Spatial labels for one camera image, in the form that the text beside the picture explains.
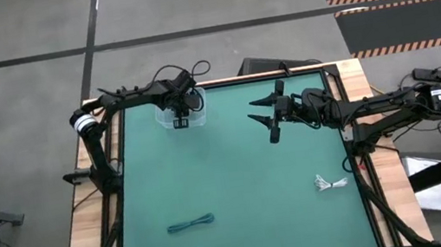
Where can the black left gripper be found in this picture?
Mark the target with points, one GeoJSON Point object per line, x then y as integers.
{"type": "Point", "coordinates": [183, 96]}

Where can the black power strip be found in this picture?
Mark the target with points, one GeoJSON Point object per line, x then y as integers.
{"type": "Point", "coordinates": [430, 74]}

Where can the black table frame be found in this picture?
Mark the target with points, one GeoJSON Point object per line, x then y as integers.
{"type": "Point", "coordinates": [332, 71]}

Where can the green table mat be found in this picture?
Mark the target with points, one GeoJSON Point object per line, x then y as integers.
{"type": "Point", "coordinates": [256, 188]}

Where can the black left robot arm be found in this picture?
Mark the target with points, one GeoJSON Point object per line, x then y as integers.
{"type": "Point", "coordinates": [96, 155]}

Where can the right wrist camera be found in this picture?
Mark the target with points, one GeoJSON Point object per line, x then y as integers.
{"type": "Point", "coordinates": [285, 106]}

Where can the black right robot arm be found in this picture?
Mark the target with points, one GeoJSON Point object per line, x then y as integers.
{"type": "Point", "coordinates": [398, 108]}

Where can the black flat box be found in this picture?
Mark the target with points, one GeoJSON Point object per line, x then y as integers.
{"type": "Point", "coordinates": [264, 65]}

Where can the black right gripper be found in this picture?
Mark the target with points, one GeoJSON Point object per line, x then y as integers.
{"type": "Point", "coordinates": [288, 109]}

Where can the white paper sheet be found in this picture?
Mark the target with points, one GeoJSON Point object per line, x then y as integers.
{"type": "Point", "coordinates": [432, 192]}

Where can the clear plastic bin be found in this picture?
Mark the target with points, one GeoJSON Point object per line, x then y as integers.
{"type": "Point", "coordinates": [163, 121]}

